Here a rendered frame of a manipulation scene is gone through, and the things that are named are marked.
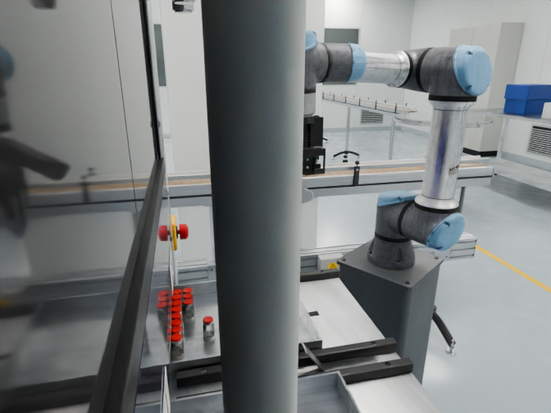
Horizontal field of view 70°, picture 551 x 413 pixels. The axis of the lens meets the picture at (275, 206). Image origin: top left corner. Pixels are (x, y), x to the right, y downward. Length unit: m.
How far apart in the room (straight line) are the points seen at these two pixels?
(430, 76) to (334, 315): 0.64
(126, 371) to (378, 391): 0.53
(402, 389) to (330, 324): 0.20
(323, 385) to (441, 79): 0.77
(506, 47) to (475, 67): 6.29
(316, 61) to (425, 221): 0.58
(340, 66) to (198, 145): 1.51
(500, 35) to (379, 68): 6.27
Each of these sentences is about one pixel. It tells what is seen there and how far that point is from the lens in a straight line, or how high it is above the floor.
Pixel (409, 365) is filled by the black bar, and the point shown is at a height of 0.90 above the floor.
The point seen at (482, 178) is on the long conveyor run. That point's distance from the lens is 2.18.
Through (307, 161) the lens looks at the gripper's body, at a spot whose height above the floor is 1.21.
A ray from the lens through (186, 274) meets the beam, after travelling 1.82.
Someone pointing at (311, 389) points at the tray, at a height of 0.89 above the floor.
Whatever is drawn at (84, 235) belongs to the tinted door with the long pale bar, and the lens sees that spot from 0.22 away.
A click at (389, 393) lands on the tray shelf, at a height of 0.88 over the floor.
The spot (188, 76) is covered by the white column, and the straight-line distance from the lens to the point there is 2.20.
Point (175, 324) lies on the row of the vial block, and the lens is 0.79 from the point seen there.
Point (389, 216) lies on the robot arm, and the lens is 1.24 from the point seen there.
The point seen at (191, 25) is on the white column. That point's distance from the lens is 2.21.
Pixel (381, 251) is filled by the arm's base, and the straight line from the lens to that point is 1.29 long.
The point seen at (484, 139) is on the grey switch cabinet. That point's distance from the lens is 7.40.
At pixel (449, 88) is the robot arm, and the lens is 1.09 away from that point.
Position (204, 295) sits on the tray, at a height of 0.88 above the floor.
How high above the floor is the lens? 1.38
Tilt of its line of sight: 19 degrees down
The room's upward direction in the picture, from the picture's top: straight up
